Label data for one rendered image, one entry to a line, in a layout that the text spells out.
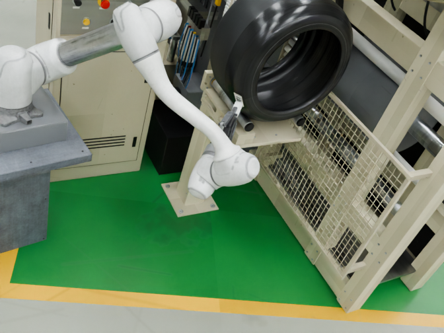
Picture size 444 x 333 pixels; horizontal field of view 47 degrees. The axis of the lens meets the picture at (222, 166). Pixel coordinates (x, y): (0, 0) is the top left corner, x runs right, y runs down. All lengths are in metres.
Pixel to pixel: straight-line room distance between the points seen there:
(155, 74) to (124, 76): 0.93
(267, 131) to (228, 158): 0.70
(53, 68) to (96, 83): 0.48
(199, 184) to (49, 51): 0.84
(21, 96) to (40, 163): 0.28
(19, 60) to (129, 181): 1.23
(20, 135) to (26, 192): 0.35
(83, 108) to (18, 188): 0.57
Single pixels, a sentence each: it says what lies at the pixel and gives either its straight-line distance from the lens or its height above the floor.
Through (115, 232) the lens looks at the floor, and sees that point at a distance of 2.81.
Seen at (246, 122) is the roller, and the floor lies 0.92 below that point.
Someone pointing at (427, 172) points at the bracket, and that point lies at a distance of 2.30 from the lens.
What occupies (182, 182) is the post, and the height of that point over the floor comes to 0.12.
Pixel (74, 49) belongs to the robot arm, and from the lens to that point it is 2.14.
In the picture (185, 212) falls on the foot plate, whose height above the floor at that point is 0.01.
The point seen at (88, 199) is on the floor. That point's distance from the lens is 2.96.
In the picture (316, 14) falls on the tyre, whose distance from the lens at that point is 2.02.
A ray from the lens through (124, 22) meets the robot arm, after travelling 1.75.
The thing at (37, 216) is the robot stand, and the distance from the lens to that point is 2.59.
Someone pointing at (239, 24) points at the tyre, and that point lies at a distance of 2.02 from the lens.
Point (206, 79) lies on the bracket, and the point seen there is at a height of 0.91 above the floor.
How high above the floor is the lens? 2.13
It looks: 39 degrees down
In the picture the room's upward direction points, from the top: 19 degrees clockwise
